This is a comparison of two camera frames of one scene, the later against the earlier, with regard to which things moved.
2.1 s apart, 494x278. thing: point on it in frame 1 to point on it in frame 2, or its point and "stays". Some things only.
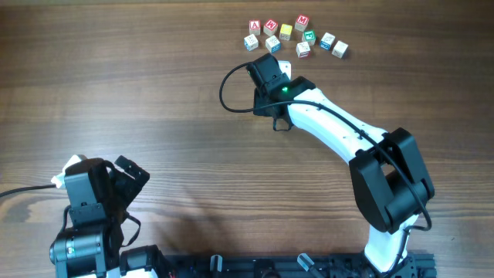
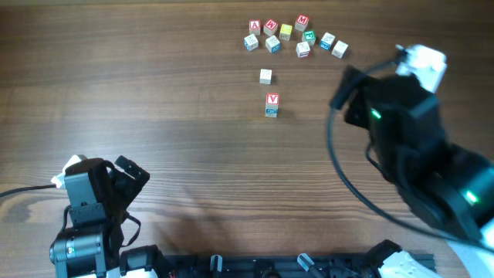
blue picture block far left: x=251 y=42 stays
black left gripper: x=128 y=189 stays
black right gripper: x=258 y=98 to x=353 y=110
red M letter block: x=285 y=66 to x=428 y=65
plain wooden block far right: x=340 y=49 stays
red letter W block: x=270 y=27 stays
